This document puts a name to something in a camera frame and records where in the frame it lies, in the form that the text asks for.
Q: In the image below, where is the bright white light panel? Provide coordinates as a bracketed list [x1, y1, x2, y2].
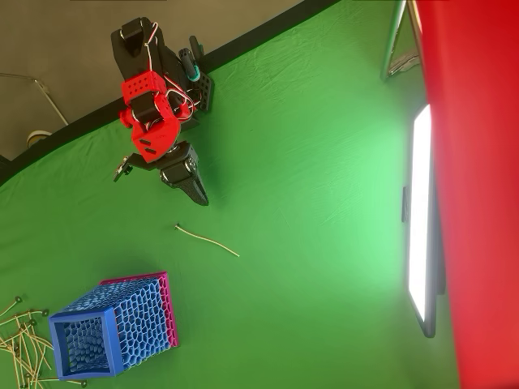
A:
[401, 103, 448, 340]

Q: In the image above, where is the white round socket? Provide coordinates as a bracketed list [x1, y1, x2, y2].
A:
[26, 129, 53, 149]

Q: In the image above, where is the small wrist camera board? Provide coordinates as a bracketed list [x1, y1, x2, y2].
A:
[113, 156, 133, 183]

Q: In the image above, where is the green cloth with black border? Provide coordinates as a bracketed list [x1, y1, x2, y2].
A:
[0, 0, 461, 389]

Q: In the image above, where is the blue and pink lattice basket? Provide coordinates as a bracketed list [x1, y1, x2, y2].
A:
[48, 270, 180, 381]

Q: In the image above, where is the silver metal stand frame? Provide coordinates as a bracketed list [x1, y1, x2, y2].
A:
[380, 0, 423, 83]

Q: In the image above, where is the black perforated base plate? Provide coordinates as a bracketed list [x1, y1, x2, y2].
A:
[189, 72, 214, 114]

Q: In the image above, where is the blurry red pole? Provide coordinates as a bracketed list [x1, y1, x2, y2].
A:
[413, 0, 519, 389]

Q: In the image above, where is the black and teal clamp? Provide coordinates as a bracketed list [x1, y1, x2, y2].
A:
[178, 35, 204, 84]

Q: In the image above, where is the thin white cable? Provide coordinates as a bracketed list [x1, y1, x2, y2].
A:
[0, 71, 71, 127]

